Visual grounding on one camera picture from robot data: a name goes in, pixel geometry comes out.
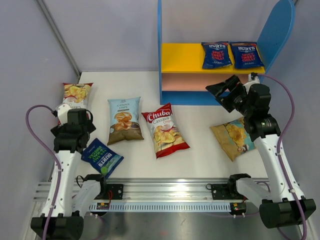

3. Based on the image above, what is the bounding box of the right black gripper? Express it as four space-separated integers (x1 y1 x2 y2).
206 75 254 117

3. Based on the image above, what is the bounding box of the blue Burts sea salt bag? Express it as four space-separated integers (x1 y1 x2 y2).
81 138 124 179

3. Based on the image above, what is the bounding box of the blue Burts chilli bag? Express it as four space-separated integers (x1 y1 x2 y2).
201 41 232 70
230 41 264 69

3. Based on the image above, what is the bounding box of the red chuba bag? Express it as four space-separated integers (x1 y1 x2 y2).
142 103 190 158
62 82 93 109

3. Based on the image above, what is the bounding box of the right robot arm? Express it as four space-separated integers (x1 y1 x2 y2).
206 72 316 229

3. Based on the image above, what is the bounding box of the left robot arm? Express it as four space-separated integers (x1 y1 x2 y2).
30 103 108 240

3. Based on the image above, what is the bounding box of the light blue cassava chips bag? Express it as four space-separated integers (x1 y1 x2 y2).
107 96 144 146

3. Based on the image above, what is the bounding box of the yellow chips bag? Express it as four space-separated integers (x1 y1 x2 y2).
210 117 256 162

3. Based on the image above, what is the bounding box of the blue shelf with coloured boards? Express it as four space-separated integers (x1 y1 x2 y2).
157 0 296 106

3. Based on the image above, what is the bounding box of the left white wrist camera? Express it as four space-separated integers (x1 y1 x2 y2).
51 103 72 125

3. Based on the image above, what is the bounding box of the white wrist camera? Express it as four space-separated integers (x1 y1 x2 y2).
243 72 260 93
51 103 72 125

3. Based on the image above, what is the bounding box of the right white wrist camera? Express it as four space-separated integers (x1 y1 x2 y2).
243 72 260 93

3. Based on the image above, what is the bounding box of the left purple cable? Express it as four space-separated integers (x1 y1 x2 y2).
25 104 62 240

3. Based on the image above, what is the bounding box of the aluminium mounting rail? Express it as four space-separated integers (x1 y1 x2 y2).
32 177 301 203

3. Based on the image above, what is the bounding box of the white slotted cable duct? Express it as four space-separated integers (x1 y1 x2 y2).
89 202 231 213

